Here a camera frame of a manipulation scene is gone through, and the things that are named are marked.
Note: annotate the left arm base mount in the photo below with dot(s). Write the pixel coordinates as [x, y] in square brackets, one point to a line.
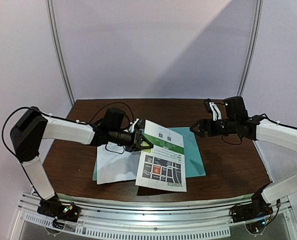
[61, 212]

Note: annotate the right aluminium wall post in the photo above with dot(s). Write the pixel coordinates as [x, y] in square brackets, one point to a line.
[251, 46]

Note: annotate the aluminium mounting rail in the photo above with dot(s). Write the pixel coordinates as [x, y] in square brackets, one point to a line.
[128, 220]

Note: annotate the aluminium wall post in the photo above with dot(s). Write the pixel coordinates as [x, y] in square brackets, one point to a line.
[58, 51]
[251, 46]

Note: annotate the teal file folder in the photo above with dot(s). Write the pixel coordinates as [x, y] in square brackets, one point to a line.
[193, 161]

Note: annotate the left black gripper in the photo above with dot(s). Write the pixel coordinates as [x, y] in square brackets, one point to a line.
[138, 138]

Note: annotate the left aluminium wall post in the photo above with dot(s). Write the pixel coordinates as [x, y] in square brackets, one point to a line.
[58, 51]

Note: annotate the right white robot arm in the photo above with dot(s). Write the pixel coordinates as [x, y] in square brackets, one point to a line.
[282, 135]

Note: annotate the white printed paper sheet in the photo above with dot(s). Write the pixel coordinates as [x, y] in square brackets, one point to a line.
[114, 164]

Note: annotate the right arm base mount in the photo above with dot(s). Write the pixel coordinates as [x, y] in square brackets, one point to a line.
[258, 208]

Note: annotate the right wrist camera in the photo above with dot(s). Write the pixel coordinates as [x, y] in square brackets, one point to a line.
[212, 108]

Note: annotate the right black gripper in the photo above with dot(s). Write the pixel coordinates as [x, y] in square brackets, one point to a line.
[208, 128]

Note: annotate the colourful printed leaflet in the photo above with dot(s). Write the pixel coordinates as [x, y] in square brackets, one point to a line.
[162, 167]

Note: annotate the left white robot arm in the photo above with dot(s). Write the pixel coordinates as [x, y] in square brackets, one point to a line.
[34, 126]

